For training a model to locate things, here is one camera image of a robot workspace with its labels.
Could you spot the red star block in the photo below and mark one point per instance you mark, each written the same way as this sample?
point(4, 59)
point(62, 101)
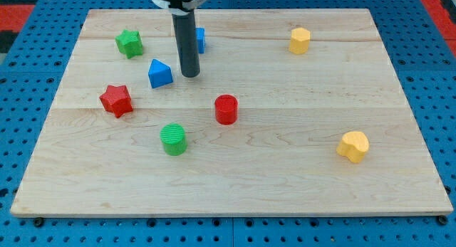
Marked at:
point(117, 100)

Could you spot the green cylinder block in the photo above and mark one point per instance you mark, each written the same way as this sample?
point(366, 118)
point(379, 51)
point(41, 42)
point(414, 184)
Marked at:
point(173, 139)

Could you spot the green star block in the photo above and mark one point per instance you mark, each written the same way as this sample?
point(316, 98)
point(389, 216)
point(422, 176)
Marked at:
point(129, 43)

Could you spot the yellow heart block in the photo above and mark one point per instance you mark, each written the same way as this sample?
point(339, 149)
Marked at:
point(353, 145)

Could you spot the yellow hexagon block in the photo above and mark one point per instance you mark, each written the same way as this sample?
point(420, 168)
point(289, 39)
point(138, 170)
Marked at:
point(299, 41)

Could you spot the blue triangular block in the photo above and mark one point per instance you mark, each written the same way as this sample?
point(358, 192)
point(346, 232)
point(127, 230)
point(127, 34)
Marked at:
point(159, 74)

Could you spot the blue cube block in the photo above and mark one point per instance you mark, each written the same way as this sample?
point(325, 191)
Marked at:
point(200, 34)

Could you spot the red cylinder block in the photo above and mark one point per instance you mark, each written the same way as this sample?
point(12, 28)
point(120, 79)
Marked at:
point(226, 109)

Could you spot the wooden board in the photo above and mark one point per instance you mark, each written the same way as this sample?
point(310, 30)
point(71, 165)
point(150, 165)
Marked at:
point(278, 159)

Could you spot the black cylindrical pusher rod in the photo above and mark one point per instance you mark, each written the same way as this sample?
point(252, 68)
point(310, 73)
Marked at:
point(186, 40)

